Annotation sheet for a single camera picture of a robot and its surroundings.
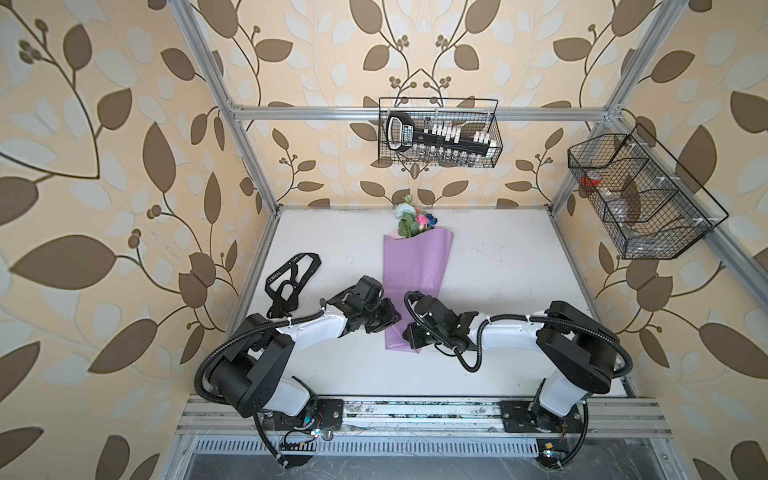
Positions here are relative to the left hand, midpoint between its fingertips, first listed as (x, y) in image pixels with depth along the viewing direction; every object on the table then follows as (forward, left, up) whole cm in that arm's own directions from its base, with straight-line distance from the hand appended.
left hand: (404, 315), depth 86 cm
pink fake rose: (+36, -6, +1) cm, 37 cm away
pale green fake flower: (+39, 0, +1) cm, 39 cm away
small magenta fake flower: (+37, -6, +1) cm, 37 cm away
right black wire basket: (+17, -60, +29) cm, 69 cm away
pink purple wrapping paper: (+20, -4, -2) cm, 20 cm away
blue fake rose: (+39, -10, -2) cm, 41 cm away
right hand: (-5, 0, -4) cm, 7 cm away
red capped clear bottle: (+22, -57, +25) cm, 66 cm away
